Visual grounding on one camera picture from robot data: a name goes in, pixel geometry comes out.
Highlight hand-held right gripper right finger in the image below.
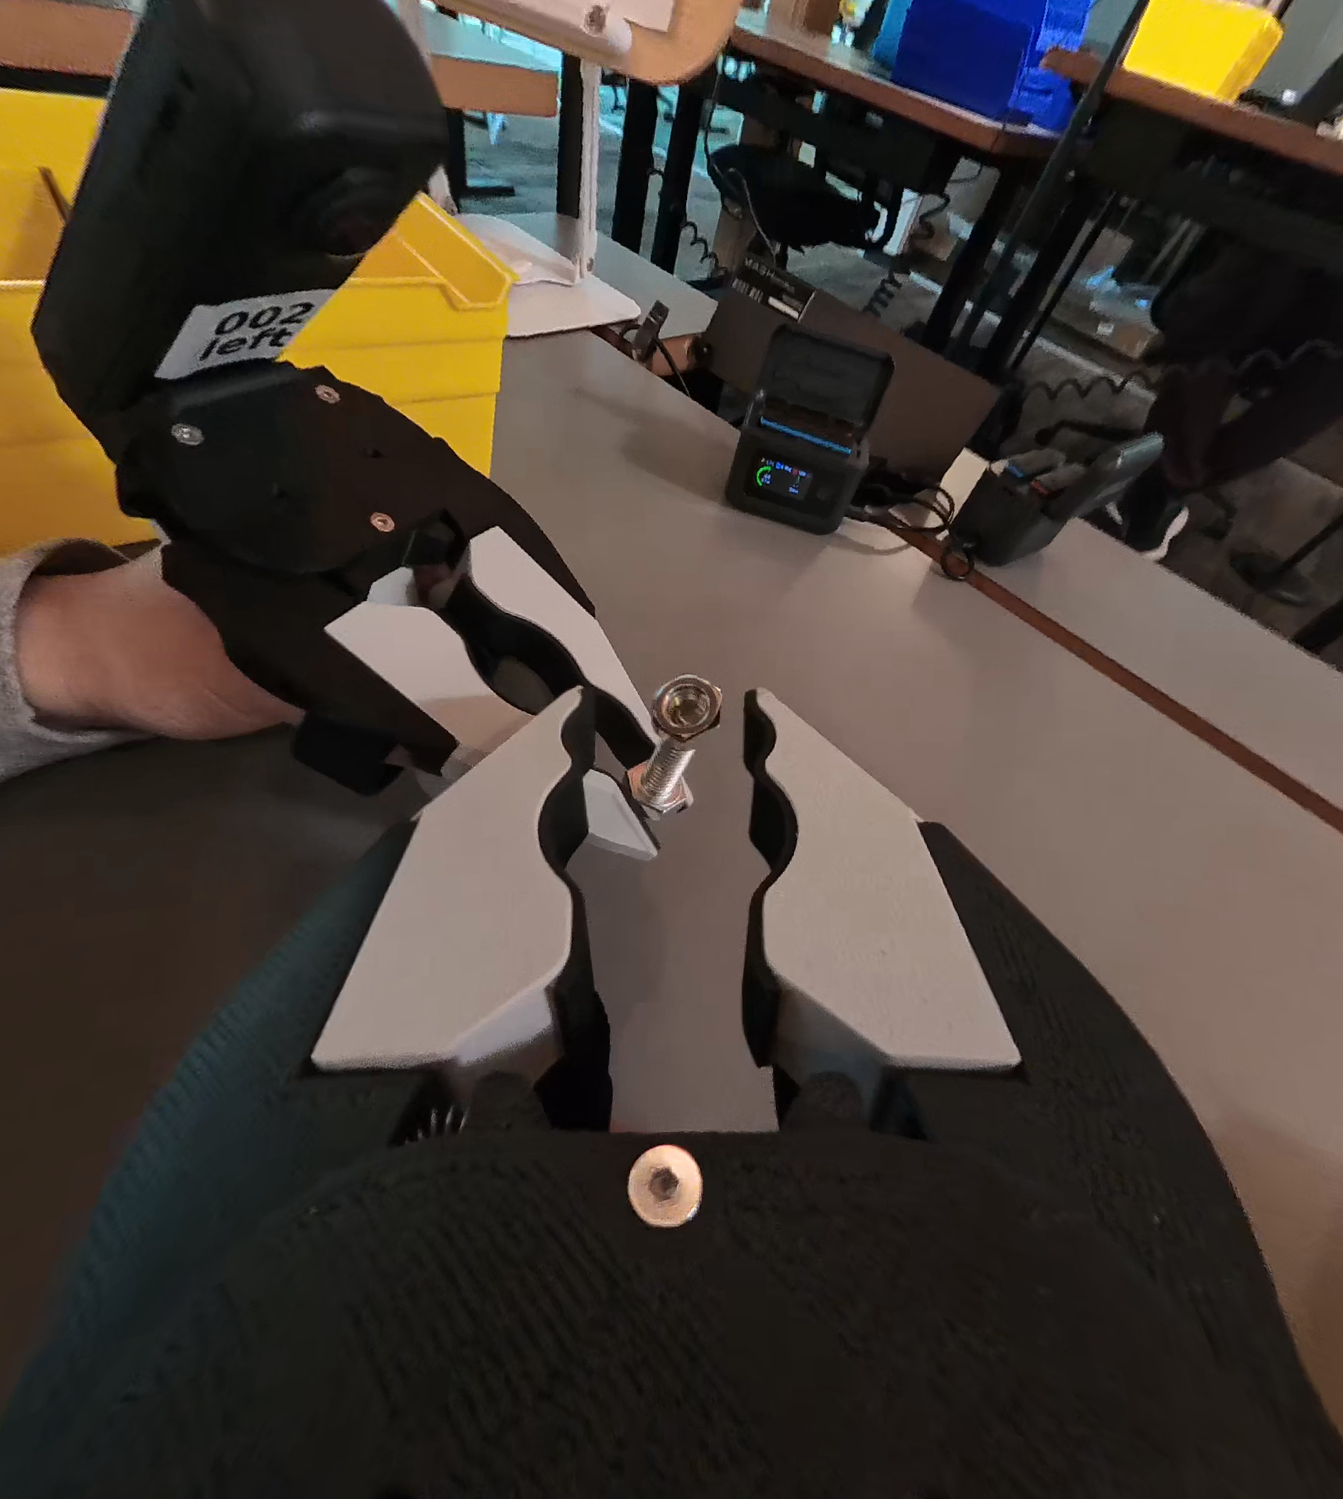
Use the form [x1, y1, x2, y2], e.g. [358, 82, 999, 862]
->
[742, 687, 1024, 1132]

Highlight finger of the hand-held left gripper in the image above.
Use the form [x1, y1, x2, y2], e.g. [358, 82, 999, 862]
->
[442, 525, 659, 769]
[323, 600, 665, 865]

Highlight small yellow plastic bin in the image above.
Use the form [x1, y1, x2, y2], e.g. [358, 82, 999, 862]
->
[1121, 0, 1288, 102]

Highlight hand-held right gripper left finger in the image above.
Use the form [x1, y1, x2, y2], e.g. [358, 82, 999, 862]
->
[311, 687, 615, 1134]

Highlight large yellow plastic bin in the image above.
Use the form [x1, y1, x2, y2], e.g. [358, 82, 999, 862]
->
[0, 80, 518, 558]

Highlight person's left hand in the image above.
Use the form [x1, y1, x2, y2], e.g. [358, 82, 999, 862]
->
[19, 548, 306, 742]

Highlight steel hex nut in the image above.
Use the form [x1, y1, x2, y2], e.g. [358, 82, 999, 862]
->
[650, 673, 726, 741]

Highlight black device with colour screen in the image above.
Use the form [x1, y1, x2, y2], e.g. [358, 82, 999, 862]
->
[723, 325, 896, 538]

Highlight dark brown box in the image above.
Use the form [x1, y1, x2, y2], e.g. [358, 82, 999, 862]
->
[700, 281, 1004, 477]

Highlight steel hex bolt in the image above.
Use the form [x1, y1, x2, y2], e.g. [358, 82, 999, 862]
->
[625, 728, 696, 819]

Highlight wooden top table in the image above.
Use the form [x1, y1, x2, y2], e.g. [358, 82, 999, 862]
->
[612, 18, 1065, 353]
[1040, 47, 1343, 658]
[0, 0, 592, 119]

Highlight blue stacked bins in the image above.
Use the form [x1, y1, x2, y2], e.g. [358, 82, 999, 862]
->
[873, 0, 1095, 128]

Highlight black cable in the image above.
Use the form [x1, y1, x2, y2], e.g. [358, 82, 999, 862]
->
[853, 486, 978, 581]

